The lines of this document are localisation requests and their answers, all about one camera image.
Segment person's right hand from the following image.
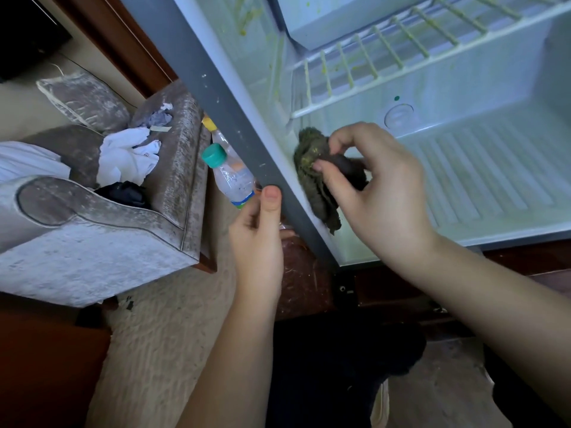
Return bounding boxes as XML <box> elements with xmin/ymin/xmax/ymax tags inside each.
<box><xmin>312</xmin><ymin>122</ymin><xmax>438</xmax><ymax>273</ymax></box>

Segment person's left hand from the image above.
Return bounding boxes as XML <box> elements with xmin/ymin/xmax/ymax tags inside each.
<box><xmin>228</xmin><ymin>185</ymin><xmax>285</xmax><ymax>322</ymax></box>

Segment green cap water bottle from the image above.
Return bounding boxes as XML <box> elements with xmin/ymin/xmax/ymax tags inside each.
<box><xmin>202</xmin><ymin>143</ymin><xmax>257</xmax><ymax>209</ymax></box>

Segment dark grey cloth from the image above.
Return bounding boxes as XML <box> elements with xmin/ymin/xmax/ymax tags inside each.
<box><xmin>293</xmin><ymin>126</ymin><xmax>369</xmax><ymax>235</ymax></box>

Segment orange soda bottle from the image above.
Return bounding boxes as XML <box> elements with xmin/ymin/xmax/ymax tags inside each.
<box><xmin>202</xmin><ymin>117</ymin><xmax>235</xmax><ymax>161</ymax></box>

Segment grey mini fridge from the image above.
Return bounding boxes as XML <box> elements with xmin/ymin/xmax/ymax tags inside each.
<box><xmin>116</xmin><ymin>0</ymin><xmax>571</xmax><ymax>268</ymax></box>

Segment person's right forearm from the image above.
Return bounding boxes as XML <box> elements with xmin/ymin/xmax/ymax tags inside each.
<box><xmin>401</xmin><ymin>240</ymin><xmax>571</xmax><ymax>424</ymax></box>

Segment person's left forearm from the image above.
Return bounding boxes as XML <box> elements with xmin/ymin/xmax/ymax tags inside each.
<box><xmin>177</xmin><ymin>303</ymin><xmax>278</xmax><ymax>428</ymax></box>

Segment person's dark trousers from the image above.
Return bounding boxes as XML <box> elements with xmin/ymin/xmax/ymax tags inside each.
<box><xmin>266</xmin><ymin>303</ymin><xmax>567</xmax><ymax>428</ymax></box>

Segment person's left foot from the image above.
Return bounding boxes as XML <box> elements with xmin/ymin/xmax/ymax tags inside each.
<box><xmin>370</xmin><ymin>379</ymin><xmax>392</xmax><ymax>428</ymax></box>

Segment dark red wooden stand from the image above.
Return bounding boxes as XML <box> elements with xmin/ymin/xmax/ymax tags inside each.
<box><xmin>272</xmin><ymin>222</ymin><xmax>571</xmax><ymax>339</ymax></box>

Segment black garment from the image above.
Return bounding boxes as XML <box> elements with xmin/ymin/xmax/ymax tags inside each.
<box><xmin>93</xmin><ymin>181</ymin><xmax>151</xmax><ymax>209</ymax></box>

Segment large white garment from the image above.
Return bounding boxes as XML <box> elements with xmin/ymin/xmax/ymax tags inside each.
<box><xmin>95</xmin><ymin>127</ymin><xmax>164</xmax><ymax>188</ymax></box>

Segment grey garment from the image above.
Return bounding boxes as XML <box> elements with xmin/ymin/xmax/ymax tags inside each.
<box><xmin>138</xmin><ymin>104</ymin><xmax>175</xmax><ymax>128</ymax></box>

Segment grey velvet sofa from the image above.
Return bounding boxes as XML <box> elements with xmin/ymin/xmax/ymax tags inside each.
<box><xmin>0</xmin><ymin>71</ymin><xmax>215</xmax><ymax>309</ymax></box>

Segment grey velvet cushion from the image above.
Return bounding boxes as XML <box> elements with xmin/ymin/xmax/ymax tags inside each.
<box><xmin>36</xmin><ymin>71</ymin><xmax>133</xmax><ymax>134</ymax></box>

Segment black television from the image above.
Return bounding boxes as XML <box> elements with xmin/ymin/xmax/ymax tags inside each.
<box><xmin>0</xmin><ymin>0</ymin><xmax>73</xmax><ymax>84</ymax></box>

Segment white wire shelf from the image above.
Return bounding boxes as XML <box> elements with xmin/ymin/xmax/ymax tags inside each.
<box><xmin>287</xmin><ymin>0</ymin><xmax>571</xmax><ymax>119</ymax></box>

